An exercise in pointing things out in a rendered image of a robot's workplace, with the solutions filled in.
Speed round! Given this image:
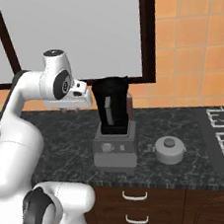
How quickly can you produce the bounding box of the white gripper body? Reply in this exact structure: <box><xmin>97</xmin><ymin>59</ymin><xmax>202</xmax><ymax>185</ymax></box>
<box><xmin>41</xmin><ymin>86</ymin><xmax>95</xmax><ymax>114</ymax></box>

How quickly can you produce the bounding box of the black blender jar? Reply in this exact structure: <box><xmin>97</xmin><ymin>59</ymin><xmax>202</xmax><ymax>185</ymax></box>
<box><xmin>89</xmin><ymin>74</ymin><xmax>136</xmax><ymax>139</ymax></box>

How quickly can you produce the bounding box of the grey blender base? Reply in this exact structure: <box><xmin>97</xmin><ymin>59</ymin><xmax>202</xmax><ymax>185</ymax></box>
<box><xmin>89</xmin><ymin>116</ymin><xmax>143</xmax><ymax>174</ymax></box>

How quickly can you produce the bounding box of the grey blender lid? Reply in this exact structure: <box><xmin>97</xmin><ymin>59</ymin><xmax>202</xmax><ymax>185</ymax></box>
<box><xmin>152</xmin><ymin>133</ymin><xmax>188</xmax><ymax>167</ymax></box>

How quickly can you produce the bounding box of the dark red jar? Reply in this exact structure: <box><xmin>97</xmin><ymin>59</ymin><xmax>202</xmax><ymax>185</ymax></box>
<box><xmin>126</xmin><ymin>93</ymin><xmax>137</xmax><ymax>121</ymax></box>

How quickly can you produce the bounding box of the dark framed window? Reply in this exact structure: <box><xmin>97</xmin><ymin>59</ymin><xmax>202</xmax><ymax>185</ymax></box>
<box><xmin>0</xmin><ymin>0</ymin><xmax>168</xmax><ymax>103</ymax></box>

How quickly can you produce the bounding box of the dark wood drawer front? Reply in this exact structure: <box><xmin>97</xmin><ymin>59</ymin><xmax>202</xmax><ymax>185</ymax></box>
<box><xmin>86</xmin><ymin>200</ymin><xmax>190</xmax><ymax>224</ymax></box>
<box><xmin>92</xmin><ymin>175</ymin><xmax>189</xmax><ymax>219</ymax></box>

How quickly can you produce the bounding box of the dark wood cupboard door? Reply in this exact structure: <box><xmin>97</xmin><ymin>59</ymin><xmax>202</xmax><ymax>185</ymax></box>
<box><xmin>178</xmin><ymin>185</ymin><xmax>224</xmax><ymax>224</ymax></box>

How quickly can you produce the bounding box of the white drawer handle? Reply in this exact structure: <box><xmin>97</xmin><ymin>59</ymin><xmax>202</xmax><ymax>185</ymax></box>
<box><xmin>120</xmin><ymin>187</ymin><xmax>150</xmax><ymax>204</ymax></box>
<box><xmin>124</xmin><ymin>211</ymin><xmax>151</xmax><ymax>224</ymax></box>

